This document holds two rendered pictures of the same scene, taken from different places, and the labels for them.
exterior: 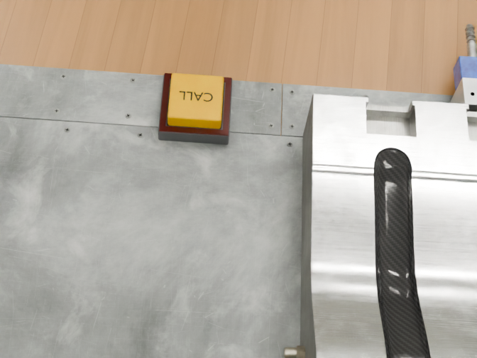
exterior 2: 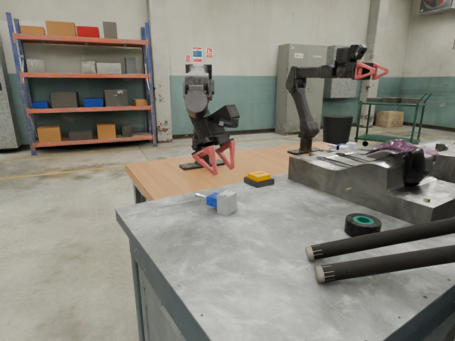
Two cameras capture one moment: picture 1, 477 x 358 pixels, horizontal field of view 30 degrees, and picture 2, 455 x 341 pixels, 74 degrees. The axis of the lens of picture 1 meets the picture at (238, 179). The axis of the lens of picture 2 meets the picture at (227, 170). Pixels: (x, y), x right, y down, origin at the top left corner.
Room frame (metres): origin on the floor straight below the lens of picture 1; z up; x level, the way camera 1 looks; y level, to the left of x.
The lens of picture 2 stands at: (-0.33, 0.67, 1.15)
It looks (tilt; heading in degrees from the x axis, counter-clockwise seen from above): 16 degrees down; 331
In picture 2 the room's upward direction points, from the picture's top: straight up
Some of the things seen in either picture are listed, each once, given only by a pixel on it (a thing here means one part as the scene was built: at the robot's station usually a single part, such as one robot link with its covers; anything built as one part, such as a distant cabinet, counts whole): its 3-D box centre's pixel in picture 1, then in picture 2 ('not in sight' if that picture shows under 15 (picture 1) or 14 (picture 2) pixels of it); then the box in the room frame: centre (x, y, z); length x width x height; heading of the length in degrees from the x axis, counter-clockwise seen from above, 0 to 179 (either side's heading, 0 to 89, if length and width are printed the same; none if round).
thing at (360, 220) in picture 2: not in sight; (362, 226); (0.10, 0.06, 0.82); 0.08 x 0.08 x 0.04
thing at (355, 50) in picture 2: not in sight; (358, 57); (0.58, -0.46, 1.26); 0.07 x 0.06 x 0.11; 89
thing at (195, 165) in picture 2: not in sight; (202, 157); (0.87, 0.13, 0.84); 0.20 x 0.07 x 0.08; 89
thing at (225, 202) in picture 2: not in sight; (213, 199); (0.42, 0.30, 0.83); 0.13 x 0.05 x 0.05; 27
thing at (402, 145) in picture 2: not in sight; (402, 147); (0.40, -0.56, 0.90); 0.26 x 0.18 x 0.08; 21
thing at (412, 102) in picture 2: not in sight; (390, 122); (2.83, -4.25, 0.50); 0.98 x 0.55 x 1.01; 19
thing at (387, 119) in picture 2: not in sight; (388, 118); (4.85, -7.32, 0.20); 0.63 x 0.44 x 0.40; 84
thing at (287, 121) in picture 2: not in sight; (300, 91); (5.13, -4.30, 0.98); 1.00 x 0.47 x 1.95; 84
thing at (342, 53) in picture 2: not in sight; (340, 62); (0.68, -0.47, 1.24); 0.12 x 0.09 x 0.12; 179
